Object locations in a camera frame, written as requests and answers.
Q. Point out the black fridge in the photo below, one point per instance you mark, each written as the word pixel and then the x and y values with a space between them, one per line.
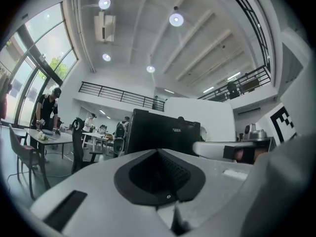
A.
pixel 158 132

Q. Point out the hanging clothes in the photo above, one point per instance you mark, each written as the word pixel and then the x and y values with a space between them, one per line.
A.
pixel 5 95

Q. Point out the white desk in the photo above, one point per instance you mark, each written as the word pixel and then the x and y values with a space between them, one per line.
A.
pixel 96 135

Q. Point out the white flower bunch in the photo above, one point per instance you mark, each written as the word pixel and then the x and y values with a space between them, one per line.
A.
pixel 42 136

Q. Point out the round ceiling lamp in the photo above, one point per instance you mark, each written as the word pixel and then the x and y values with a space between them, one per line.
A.
pixel 104 3
pixel 176 19
pixel 106 57
pixel 150 69

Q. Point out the blue plate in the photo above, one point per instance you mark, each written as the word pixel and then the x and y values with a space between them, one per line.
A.
pixel 47 131

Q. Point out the silver appliance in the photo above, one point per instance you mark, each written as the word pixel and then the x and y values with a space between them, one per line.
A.
pixel 256 133

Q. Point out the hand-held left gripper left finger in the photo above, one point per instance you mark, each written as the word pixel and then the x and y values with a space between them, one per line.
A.
pixel 93 181

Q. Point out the grey upholstered chair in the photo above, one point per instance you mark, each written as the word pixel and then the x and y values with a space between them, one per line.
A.
pixel 23 147

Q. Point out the large black-framed window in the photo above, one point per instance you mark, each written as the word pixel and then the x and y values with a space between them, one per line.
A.
pixel 37 65

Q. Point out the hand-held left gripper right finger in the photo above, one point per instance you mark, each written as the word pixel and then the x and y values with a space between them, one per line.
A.
pixel 212 194

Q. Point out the white table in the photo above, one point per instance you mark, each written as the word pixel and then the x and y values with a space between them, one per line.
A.
pixel 58 137

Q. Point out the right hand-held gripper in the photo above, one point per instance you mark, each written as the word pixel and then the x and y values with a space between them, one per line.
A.
pixel 279 181

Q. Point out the black office chair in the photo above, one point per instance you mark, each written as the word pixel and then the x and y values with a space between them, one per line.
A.
pixel 77 144

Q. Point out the white ceiling air conditioner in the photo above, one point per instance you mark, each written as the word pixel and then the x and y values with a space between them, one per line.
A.
pixel 105 27

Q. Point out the black balcony railing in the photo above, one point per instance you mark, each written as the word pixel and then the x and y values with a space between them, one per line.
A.
pixel 123 96

